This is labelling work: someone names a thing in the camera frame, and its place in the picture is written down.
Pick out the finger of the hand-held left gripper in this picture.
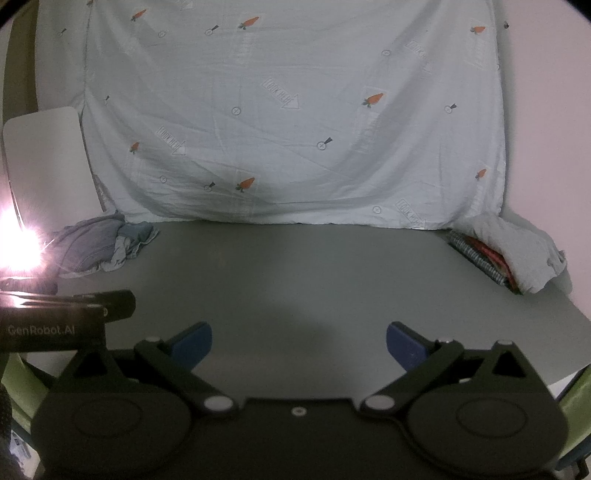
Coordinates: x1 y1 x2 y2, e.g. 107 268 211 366
74 290 136 320

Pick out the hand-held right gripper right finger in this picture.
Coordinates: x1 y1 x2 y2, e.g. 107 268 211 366
360 322 550 417

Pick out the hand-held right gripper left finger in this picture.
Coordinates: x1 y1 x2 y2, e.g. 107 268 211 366
55 322 241 416

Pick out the blue denim garment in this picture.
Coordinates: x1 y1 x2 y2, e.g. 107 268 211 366
54 211 127 278

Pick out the green chair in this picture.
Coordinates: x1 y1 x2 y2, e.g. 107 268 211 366
0 353 591 467

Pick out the light blue garment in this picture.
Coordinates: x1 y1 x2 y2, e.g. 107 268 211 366
113 220 160 271

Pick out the grey cloth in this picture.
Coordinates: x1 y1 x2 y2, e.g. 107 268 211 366
455 213 568 295

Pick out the white rounded board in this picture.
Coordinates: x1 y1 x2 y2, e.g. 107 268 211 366
2 106 99 222

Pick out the carrot print bed sheet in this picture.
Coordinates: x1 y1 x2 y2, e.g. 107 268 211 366
81 0 506 230

